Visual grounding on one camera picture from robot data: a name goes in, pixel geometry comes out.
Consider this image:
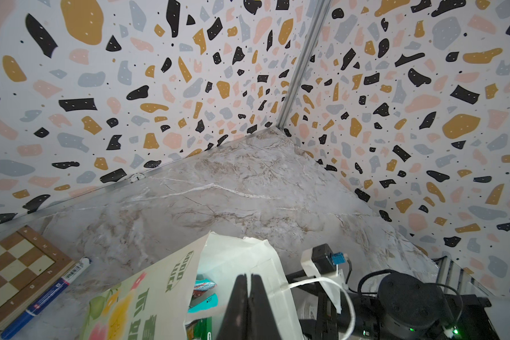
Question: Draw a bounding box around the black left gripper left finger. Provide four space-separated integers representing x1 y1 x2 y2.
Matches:
217 274 248 340

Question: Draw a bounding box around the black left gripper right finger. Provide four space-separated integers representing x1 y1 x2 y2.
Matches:
248 274 281 340

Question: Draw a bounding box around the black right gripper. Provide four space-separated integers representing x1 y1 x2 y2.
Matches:
297 282 381 339

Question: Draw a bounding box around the teal Fox's candy packet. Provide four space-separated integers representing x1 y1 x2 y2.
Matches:
188 279 219 314

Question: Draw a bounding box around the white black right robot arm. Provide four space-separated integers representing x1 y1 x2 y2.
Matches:
300 269 499 339

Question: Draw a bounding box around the green Fox's packet in bag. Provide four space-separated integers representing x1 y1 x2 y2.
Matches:
186 317 213 340

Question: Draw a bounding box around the blue white marker pen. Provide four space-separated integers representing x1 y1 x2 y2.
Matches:
0 257 92 339

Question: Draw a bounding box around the wooden chessboard box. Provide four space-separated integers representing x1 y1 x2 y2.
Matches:
0 225 75 334

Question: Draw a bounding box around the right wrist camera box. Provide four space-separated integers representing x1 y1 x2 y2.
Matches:
300 244 347 314

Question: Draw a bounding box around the aluminium corner post right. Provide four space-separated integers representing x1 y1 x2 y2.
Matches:
276 0 332 130

